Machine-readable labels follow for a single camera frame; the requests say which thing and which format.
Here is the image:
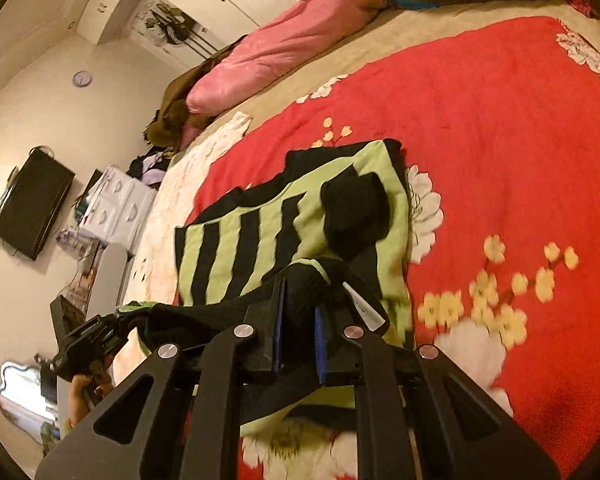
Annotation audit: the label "cream patterned quilt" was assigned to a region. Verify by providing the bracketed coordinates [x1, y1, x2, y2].
[112, 112, 253, 376]

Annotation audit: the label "cluttered dressing table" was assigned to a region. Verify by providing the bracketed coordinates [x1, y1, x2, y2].
[55, 225, 101, 311]

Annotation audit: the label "white drawer chest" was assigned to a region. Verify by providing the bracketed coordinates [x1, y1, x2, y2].
[77, 165, 158, 256]

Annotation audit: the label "person's left hand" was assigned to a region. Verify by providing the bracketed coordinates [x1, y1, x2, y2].
[66, 355, 117, 428]

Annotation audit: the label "hanging bags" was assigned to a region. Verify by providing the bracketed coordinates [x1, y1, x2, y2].
[140, 0, 216, 63]

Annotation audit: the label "dark red patterned cloth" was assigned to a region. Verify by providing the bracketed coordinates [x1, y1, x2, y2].
[562, 0, 600, 21]

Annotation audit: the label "pink quilt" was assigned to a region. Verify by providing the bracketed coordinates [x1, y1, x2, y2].
[180, 0, 396, 148]

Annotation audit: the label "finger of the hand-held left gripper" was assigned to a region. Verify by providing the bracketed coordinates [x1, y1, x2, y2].
[94, 311, 132, 347]

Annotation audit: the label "pile of clothes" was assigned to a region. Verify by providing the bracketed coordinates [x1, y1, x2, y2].
[127, 145, 173, 186]

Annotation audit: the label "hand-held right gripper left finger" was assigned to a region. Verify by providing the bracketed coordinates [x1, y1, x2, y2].
[34, 277, 287, 480]

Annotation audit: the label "red floral blanket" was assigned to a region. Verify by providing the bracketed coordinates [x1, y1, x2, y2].
[180, 15, 600, 480]

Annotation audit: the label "black television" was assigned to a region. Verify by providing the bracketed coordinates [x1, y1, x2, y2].
[0, 149, 77, 261]

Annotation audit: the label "green black striped sweater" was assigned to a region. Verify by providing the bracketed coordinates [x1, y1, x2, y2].
[117, 137, 413, 433]

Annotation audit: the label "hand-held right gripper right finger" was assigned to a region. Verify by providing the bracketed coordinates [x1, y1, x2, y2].
[314, 300, 561, 480]

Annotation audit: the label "brown fur-trimmed coat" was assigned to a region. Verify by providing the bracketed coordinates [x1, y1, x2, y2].
[142, 35, 248, 148]

